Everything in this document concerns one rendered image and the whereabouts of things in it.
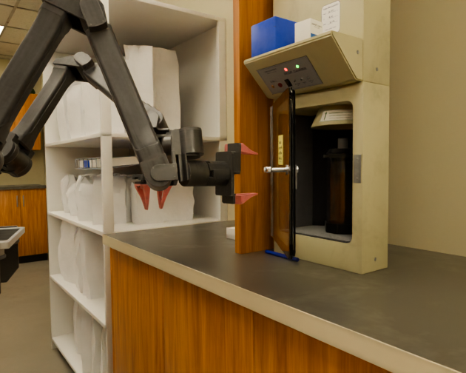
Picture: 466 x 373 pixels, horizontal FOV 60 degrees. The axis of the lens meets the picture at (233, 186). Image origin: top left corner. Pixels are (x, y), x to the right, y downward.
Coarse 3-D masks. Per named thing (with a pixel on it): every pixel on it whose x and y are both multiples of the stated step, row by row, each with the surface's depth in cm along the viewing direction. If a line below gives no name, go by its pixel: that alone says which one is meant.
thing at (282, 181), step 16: (288, 96) 92; (272, 112) 120; (288, 112) 92; (272, 128) 120; (288, 128) 93; (272, 144) 121; (288, 144) 93; (288, 160) 93; (288, 176) 93; (288, 192) 93; (288, 208) 94; (288, 224) 94; (288, 240) 94; (288, 256) 94
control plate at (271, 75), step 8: (304, 56) 100; (280, 64) 107; (288, 64) 105; (296, 64) 104; (304, 64) 102; (264, 72) 113; (272, 72) 111; (280, 72) 109; (288, 72) 107; (296, 72) 106; (304, 72) 104; (312, 72) 102; (264, 80) 116; (272, 80) 114; (280, 80) 112; (304, 80) 106; (312, 80) 104; (320, 80) 103; (272, 88) 116; (280, 88) 114; (296, 88) 110
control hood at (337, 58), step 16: (336, 32) 91; (288, 48) 101; (304, 48) 98; (320, 48) 95; (336, 48) 92; (352, 48) 95; (256, 64) 113; (272, 64) 109; (320, 64) 99; (336, 64) 96; (352, 64) 95; (256, 80) 118; (336, 80) 100; (352, 80) 97; (272, 96) 120
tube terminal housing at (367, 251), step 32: (288, 0) 116; (320, 0) 107; (352, 0) 99; (384, 0) 101; (352, 32) 99; (384, 32) 102; (384, 64) 102; (320, 96) 108; (352, 96) 100; (384, 96) 103; (384, 128) 103; (384, 160) 104; (384, 192) 104; (352, 224) 102; (384, 224) 105; (320, 256) 110; (352, 256) 102; (384, 256) 105
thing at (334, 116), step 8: (344, 104) 108; (320, 112) 112; (328, 112) 110; (336, 112) 108; (344, 112) 108; (352, 112) 107; (320, 120) 111; (328, 120) 109; (336, 120) 108; (344, 120) 107; (352, 120) 107; (312, 128) 118; (320, 128) 122; (328, 128) 123; (336, 128) 123; (344, 128) 123; (352, 128) 122
